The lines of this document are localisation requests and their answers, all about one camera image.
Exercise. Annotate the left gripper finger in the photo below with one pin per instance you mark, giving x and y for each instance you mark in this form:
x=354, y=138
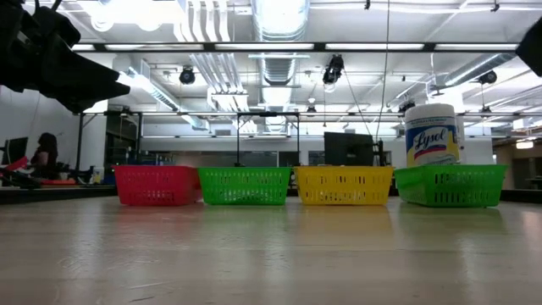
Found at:
x=89, y=87

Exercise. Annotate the dark shelf unit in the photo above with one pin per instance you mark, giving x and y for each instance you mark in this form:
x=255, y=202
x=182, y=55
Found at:
x=123, y=144

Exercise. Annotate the person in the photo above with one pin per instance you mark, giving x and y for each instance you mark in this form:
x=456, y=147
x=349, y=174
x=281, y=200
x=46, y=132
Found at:
x=44, y=154

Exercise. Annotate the dark small monitor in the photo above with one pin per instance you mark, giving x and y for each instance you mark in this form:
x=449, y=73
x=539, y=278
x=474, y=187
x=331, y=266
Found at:
x=14, y=150

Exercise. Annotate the small white container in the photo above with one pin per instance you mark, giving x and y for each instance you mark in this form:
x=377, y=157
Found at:
x=98, y=174

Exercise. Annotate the glowing ceiling lamp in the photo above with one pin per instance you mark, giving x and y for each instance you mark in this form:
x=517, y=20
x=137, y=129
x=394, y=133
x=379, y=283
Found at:
x=525, y=144

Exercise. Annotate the red object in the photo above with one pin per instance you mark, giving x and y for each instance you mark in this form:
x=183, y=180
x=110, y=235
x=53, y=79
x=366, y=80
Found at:
x=17, y=163

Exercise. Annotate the red plastic basket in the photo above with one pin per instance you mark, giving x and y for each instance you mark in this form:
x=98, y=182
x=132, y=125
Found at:
x=156, y=186

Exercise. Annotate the black overhead rig beam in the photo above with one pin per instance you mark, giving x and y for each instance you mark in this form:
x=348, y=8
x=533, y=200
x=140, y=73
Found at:
x=208, y=47

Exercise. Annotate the Lysol wipes canister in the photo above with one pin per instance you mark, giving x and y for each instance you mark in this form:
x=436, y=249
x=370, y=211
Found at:
x=432, y=135

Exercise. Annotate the green plastic basket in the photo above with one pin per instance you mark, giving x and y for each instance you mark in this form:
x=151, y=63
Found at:
x=243, y=186
x=453, y=184

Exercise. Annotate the black monitor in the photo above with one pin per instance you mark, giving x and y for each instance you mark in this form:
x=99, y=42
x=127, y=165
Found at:
x=347, y=148

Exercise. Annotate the yellow plastic basket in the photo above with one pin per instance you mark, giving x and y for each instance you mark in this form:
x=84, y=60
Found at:
x=339, y=182

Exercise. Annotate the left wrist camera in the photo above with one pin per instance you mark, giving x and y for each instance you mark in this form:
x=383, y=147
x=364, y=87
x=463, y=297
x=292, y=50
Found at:
x=55, y=25

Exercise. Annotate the black ceiling-hung camera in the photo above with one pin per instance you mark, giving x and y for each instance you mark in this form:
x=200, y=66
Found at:
x=488, y=77
x=187, y=76

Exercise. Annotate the black background table frame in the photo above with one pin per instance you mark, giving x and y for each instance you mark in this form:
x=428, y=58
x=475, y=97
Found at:
x=267, y=114
x=79, y=144

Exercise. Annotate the silver ceiling air duct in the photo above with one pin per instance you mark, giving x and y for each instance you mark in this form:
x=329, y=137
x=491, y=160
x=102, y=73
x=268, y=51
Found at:
x=277, y=70

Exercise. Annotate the black overhead rig camera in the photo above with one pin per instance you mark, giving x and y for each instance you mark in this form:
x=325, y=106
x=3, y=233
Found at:
x=333, y=72

